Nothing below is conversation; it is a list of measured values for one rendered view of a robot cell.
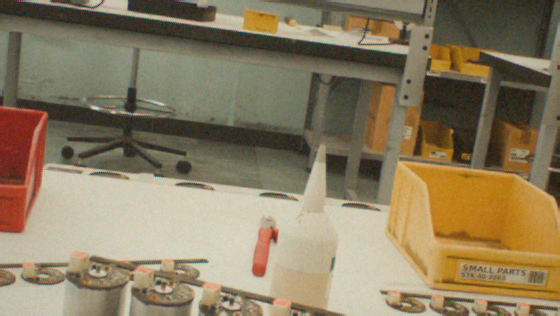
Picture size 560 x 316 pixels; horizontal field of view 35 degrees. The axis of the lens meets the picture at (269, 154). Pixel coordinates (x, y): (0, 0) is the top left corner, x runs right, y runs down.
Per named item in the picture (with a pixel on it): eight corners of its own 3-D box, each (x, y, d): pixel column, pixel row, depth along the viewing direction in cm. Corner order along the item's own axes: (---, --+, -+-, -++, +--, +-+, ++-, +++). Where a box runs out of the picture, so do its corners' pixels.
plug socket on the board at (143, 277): (151, 292, 34) (152, 275, 34) (130, 287, 34) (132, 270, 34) (158, 285, 35) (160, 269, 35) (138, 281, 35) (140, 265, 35)
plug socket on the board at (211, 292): (219, 308, 34) (221, 292, 33) (198, 303, 34) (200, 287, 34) (225, 302, 34) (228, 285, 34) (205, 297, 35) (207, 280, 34)
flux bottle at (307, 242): (336, 317, 51) (364, 149, 49) (305, 332, 48) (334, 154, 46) (287, 298, 53) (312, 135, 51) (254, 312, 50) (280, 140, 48)
